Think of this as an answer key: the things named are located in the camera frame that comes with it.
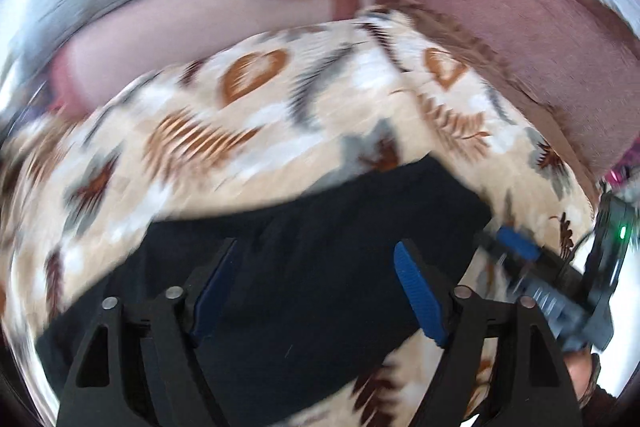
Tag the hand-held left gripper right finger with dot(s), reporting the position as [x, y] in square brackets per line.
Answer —
[419, 294]

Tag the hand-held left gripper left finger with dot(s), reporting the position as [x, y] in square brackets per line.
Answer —
[214, 292]

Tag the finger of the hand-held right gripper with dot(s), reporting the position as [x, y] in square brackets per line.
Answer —
[520, 243]

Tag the black pants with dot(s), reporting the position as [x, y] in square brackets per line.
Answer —
[310, 257]

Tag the person's right forearm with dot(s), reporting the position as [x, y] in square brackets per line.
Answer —
[607, 407]

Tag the person's right hand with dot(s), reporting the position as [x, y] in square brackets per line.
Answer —
[580, 374]

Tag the pink object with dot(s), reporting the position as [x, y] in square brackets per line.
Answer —
[622, 177]

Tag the beige leaf print blanket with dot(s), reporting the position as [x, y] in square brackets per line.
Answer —
[300, 107]

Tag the mauve bed sheet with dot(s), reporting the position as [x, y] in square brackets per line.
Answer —
[500, 7]

